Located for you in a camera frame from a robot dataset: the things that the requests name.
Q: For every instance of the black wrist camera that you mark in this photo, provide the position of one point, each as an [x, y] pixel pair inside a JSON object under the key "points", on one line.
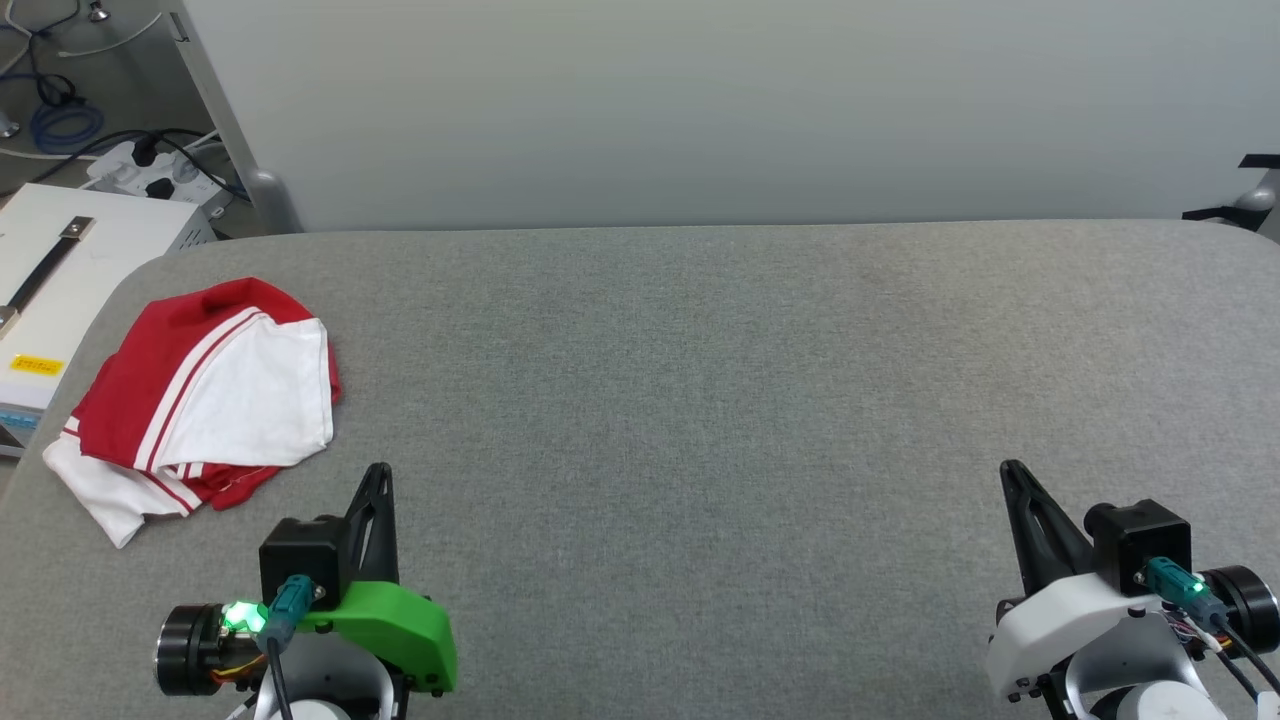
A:
{"points": [[300, 555], [1140, 535]]}

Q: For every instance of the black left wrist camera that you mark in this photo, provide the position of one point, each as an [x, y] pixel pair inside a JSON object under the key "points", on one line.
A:
{"points": [[300, 555]]}

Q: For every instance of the red and white sports jersey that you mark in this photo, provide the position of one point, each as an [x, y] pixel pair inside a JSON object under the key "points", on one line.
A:
{"points": [[250, 390]]}

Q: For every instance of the grey metal partition post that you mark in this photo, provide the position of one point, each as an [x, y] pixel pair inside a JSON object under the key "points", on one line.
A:
{"points": [[225, 110]]}

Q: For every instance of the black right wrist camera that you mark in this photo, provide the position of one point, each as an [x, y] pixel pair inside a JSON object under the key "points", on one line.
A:
{"points": [[1140, 535]]}

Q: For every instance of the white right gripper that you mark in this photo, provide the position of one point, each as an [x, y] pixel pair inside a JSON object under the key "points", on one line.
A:
{"points": [[1060, 630]]}

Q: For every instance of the white equipment box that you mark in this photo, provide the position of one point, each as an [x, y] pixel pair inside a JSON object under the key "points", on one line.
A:
{"points": [[100, 260]]}

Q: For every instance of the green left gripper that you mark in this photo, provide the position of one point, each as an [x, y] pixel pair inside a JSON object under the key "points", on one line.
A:
{"points": [[400, 625]]}

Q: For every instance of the metal furniture leg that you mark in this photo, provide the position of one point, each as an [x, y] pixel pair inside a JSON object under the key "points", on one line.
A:
{"points": [[8, 127]]}

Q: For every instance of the black grey stand foot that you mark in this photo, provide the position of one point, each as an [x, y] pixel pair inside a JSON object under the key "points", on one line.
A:
{"points": [[1255, 198]]}

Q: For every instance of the white power strip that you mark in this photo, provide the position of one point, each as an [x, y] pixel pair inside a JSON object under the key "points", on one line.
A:
{"points": [[135, 172]]}

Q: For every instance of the yellow warning label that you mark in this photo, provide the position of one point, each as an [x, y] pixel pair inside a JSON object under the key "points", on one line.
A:
{"points": [[36, 365]]}

